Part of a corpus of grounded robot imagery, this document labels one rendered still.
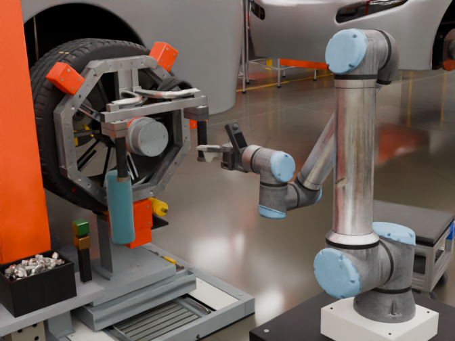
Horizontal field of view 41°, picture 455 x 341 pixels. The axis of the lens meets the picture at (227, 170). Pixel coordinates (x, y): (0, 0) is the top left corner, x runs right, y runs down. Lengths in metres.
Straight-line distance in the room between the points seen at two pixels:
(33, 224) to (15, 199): 0.11
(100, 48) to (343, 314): 1.24
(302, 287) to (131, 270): 0.83
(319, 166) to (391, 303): 0.47
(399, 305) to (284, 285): 1.08
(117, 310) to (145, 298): 0.13
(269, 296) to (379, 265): 1.13
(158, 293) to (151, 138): 0.73
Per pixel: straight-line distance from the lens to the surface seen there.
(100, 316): 2.45
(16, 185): 1.99
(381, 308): 1.89
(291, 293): 2.83
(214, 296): 2.66
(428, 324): 1.98
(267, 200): 1.92
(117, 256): 2.55
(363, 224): 1.70
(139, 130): 2.11
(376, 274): 1.76
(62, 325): 2.49
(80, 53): 2.23
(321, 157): 1.92
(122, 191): 2.13
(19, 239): 2.04
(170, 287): 2.60
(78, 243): 1.97
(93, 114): 2.29
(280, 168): 1.87
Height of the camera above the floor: 1.36
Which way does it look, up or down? 17 degrees down
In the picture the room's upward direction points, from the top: 2 degrees counter-clockwise
